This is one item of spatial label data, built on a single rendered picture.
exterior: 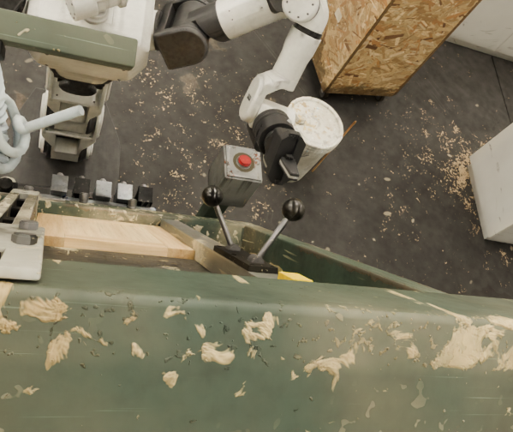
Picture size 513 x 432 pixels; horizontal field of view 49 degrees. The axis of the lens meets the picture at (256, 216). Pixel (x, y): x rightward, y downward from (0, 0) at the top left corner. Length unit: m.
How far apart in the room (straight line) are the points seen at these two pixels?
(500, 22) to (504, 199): 1.46
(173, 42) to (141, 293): 1.03
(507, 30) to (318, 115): 2.05
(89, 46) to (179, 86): 2.64
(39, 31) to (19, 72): 2.52
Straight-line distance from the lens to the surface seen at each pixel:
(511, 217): 3.36
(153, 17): 1.37
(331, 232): 2.91
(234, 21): 1.31
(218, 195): 0.98
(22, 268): 0.34
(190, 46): 1.33
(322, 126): 2.75
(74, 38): 0.41
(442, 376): 0.44
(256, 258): 0.89
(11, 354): 0.34
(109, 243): 1.13
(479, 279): 3.36
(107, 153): 2.51
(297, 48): 1.28
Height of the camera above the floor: 2.26
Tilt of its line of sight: 55 degrees down
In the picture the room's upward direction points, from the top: 39 degrees clockwise
